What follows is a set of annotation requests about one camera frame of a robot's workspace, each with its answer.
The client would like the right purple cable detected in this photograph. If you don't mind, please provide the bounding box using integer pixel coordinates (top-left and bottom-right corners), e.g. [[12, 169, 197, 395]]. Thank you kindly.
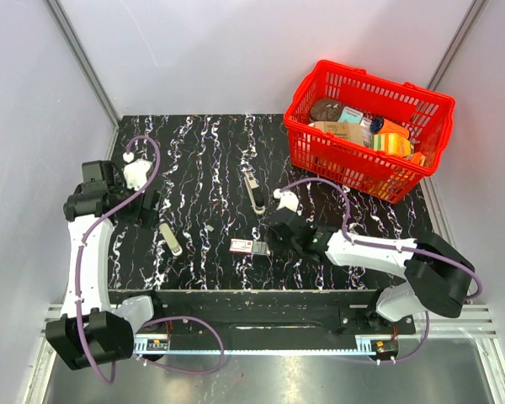
[[277, 178, 485, 364]]

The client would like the orange green carton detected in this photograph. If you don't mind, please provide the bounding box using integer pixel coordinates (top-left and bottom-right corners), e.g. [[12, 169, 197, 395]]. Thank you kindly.
[[370, 133, 414, 157]]

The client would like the purple cable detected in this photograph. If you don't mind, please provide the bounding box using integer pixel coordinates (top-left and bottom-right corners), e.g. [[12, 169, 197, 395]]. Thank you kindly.
[[277, 178, 485, 364], [75, 135, 226, 385]]

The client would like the red white staple box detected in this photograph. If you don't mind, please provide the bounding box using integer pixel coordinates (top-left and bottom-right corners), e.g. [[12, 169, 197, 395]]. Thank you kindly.
[[229, 238, 253, 254]]

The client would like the staple strip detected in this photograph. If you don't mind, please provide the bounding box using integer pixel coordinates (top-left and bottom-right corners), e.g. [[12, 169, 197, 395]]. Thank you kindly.
[[252, 241, 270, 256]]

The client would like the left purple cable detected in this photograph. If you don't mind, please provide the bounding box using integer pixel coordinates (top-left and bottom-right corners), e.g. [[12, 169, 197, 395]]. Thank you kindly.
[[75, 135, 226, 385]]

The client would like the red shopping basket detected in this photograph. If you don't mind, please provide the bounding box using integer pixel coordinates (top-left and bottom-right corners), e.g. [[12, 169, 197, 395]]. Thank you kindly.
[[284, 60, 455, 204]]

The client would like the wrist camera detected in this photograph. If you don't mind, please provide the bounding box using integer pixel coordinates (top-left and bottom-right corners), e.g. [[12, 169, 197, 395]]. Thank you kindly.
[[273, 189, 299, 213], [123, 152, 153, 191]]

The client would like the blue cap bottle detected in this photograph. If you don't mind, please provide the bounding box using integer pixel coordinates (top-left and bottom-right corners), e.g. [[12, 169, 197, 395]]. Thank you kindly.
[[369, 116, 387, 134]]

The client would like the aluminium frame rail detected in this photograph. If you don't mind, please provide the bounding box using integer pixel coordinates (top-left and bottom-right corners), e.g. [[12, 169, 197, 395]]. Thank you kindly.
[[40, 303, 498, 357]]

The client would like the white stapler base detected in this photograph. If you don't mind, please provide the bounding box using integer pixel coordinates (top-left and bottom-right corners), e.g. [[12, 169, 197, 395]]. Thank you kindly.
[[243, 170, 266, 215]]

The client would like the cardboard box in basket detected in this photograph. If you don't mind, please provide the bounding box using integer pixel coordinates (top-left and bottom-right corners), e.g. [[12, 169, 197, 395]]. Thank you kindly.
[[309, 121, 364, 146]]

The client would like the brown round package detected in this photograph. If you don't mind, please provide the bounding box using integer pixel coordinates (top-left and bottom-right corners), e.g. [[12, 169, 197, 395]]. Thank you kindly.
[[309, 98, 344, 123]]

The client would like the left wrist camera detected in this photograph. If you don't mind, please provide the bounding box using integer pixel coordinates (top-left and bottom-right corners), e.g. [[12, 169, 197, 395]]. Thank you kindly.
[[123, 152, 153, 191]]

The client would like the teal small box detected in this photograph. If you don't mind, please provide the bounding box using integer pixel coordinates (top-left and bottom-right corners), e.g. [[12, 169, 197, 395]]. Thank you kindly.
[[338, 106, 364, 125]]

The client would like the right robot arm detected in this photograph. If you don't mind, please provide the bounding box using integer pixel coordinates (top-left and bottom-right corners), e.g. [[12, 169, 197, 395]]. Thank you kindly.
[[268, 208, 475, 333]]

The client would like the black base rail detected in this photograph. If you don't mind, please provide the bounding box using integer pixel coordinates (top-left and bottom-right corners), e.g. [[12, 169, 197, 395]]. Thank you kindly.
[[109, 289, 417, 338]]

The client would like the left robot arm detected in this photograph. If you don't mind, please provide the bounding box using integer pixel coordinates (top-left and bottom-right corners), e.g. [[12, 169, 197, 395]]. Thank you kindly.
[[45, 154, 166, 370]]

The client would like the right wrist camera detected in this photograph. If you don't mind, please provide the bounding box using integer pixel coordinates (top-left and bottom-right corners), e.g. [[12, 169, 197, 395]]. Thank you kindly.
[[273, 189, 299, 213]]

